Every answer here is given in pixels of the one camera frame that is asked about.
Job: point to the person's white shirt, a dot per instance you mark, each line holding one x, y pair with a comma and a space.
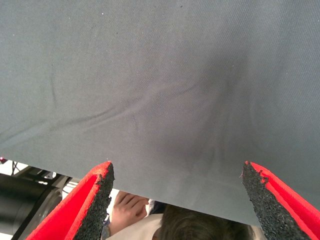
135, 231

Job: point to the dark grey table cloth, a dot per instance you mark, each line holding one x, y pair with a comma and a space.
150, 75

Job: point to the person's bare hand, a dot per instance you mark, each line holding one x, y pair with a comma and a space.
125, 212

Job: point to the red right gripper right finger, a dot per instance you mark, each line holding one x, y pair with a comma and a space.
282, 207

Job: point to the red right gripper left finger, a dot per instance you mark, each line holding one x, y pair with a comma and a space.
75, 207

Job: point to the black metal frame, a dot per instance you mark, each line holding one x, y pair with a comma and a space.
20, 200

